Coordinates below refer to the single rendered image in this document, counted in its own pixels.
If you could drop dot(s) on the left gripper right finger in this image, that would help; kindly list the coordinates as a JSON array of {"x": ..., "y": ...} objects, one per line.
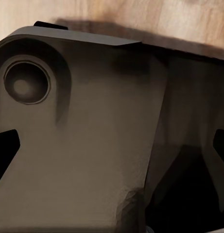
[{"x": 218, "y": 143}]

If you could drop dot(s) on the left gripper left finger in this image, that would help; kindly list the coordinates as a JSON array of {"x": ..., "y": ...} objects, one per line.
[{"x": 9, "y": 145}]

